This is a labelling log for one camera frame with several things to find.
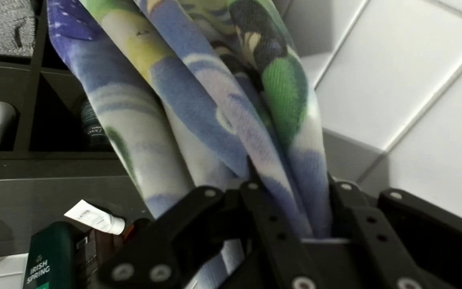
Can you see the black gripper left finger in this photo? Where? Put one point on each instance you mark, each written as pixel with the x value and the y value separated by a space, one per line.
pixel 167 252

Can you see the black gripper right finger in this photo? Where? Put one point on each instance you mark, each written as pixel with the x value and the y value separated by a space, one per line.
pixel 406 241

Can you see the colourful bath towel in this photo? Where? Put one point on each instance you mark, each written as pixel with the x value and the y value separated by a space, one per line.
pixel 199 93

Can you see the dark green body wash bottle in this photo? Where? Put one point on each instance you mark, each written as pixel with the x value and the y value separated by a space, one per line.
pixel 59 254

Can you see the black shelf unit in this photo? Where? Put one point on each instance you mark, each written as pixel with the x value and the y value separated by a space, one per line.
pixel 45 138

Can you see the grey folded cloth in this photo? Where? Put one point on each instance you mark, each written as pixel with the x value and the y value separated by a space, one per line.
pixel 16 28

